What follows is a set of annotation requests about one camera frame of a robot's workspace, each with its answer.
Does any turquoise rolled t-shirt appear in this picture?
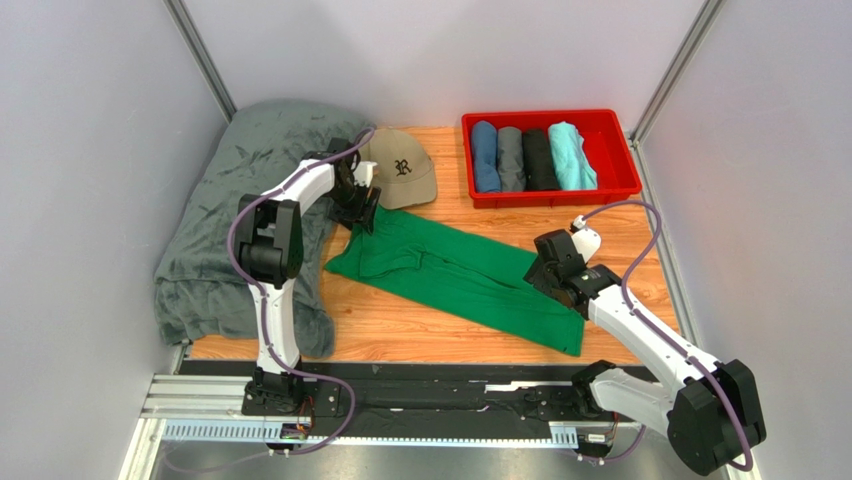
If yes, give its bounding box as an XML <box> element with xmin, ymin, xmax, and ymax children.
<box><xmin>547</xmin><ymin>122</ymin><xmax>598</xmax><ymax>191</ymax></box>

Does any grey rolled t-shirt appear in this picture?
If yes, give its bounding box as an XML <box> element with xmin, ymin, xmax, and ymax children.
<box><xmin>497</xmin><ymin>126</ymin><xmax>526</xmax><ymax>193</ymax></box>

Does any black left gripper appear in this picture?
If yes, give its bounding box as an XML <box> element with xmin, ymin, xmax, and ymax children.
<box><xmin>328</xmin><ymin>180</ymin><xmax>382</xmax><ymax>235</ymax></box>

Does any blue rolled t-shirt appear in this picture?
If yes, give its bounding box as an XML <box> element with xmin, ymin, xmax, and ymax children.
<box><xmin>470</xmin><ymin>121</ymin><xmax>501</xmax><ymax>193</ymax></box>

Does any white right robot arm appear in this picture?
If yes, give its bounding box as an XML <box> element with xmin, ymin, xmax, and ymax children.
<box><xmin>524</xmin><ymin>228</ymin><xmax>767</xmax><ymax>476</ymax></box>

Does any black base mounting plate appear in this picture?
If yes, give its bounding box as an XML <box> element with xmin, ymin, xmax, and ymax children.
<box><xmin>240</xmin><ymin>361</ymin><xmax>637</xmax><ymax>441</ymax></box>

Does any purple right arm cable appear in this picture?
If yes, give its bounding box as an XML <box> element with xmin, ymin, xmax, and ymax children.
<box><xmin>570</xmin><ymin>199</ymin><xmax>755</xmax><ymax>473</ymax></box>

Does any grey plush pillow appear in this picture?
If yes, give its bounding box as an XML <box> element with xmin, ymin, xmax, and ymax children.
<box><xmin>154</xmin><ymin>99</ymin><xmax>372</xmax><ymax>345</ymax></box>

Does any aluminium frame rail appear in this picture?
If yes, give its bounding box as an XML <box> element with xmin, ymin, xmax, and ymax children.
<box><xmin>119</xmin><ymin>372</ymin><xmax>760</xmax><ymax>480</ymax></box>

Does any black rolled t-shirt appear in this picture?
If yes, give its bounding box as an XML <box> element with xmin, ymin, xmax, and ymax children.
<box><xmin>522</xmin><ymin>129</ymin><xmax>560</xmax><ymax>191</ymax></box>

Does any red plastic bin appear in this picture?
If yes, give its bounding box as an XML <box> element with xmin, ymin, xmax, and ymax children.
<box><xmin>461</xmin><ymin>109</ymin><xmax>642</xmax><ymax>209</ymax></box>

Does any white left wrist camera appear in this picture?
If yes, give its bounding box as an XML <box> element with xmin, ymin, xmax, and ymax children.
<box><xmin>353</xmin><ymin>160</ymin><xmax>378</xmax><ymax>188</ymax></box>

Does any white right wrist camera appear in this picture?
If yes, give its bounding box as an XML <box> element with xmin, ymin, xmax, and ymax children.
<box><xmin>571</xmin><ymin>215</ymin><xmax>602</xmax><ymax>264</ymax></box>

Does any green t-shirt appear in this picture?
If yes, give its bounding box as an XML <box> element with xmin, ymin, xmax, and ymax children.
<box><xmin>325</xmin><ymin>208</ymin><xmax>585</xmax><ymax>356</ymax></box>

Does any tan baseball cap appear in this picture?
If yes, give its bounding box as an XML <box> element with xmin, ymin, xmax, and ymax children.
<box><xmin>359</xmin><ymin>128</ymin><xmax>438</xmax><ymax>210</ymax></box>

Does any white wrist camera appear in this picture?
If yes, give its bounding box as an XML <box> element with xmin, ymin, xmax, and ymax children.
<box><xmin>353</xmin><ymin>160</ymin><xmax>378</xmax><ymax>188</ymax></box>
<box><xmin>571</xmin><ymin>215</ymin><xmax>602</xmax><ymax>264</ymax></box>

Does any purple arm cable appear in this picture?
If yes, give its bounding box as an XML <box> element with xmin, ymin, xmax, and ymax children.
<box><xmin>570</xmin><ymin>199</ymin><xmax>755</xmax><ymax>473</ymax></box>
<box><xmin>226</xmin><ymin>126</ymin><xmax>377</xmax><ymax>457</ymax></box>

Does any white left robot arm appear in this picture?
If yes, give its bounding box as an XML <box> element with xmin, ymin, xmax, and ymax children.
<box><xmin>227</xmin><ymin>138</ymin><xmax>381</xmax><ymax>416</ymax></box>

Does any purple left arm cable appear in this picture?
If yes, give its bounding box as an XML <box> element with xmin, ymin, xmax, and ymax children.
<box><xmin>226</xmin><ymin>126</ymin><xmax>377</xmax><ymax>457</ymax></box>

